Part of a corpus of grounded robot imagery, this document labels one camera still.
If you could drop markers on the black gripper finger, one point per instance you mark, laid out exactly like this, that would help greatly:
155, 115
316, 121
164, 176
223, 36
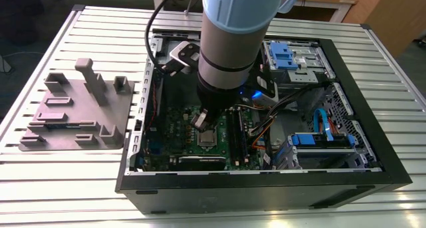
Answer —
200, 122
213, 120

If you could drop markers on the black table corner cap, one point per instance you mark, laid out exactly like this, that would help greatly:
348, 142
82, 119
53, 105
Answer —
366, 26
77, 8

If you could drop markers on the black open PC case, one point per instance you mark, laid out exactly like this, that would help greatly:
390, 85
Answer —
232, 195

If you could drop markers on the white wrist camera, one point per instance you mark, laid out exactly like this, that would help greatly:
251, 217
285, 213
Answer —
267, 98

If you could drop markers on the grey plastic parts rack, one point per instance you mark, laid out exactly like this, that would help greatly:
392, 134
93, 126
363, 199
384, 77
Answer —
82, 123

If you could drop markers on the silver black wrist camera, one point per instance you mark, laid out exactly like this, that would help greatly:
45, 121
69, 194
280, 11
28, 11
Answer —
184, 54

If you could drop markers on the blue carrier disk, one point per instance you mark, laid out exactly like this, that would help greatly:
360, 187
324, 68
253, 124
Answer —
307, 139

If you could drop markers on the metal disk bay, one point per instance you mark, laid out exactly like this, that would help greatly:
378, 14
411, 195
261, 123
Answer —
325, 152

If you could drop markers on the blue plastic drive latch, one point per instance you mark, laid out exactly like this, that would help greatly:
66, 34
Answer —
287, 64
280, 51

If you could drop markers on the blue VGA port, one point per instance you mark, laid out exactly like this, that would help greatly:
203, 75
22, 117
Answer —
140, 162

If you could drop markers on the green motherboard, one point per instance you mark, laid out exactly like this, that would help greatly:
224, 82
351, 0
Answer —
176, 143

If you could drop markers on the grey power supply unit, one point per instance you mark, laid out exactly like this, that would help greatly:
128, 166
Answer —
179, 88

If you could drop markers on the black graphics card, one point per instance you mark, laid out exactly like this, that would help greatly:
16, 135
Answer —
199, 164

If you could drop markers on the blue expansion slot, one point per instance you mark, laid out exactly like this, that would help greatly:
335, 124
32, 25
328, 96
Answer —
153, 148

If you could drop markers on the black RAM slot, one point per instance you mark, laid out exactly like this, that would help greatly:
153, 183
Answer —
232, 135

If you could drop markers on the metal drive cage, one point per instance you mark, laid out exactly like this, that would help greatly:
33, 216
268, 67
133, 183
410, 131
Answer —
299, 80

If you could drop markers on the wooden cabinet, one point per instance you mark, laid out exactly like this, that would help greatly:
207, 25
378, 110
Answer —
392, 13

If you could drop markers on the green RAM stick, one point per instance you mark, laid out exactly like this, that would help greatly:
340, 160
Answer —
62, 126

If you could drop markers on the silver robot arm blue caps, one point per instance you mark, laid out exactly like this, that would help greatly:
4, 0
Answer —
223, 58

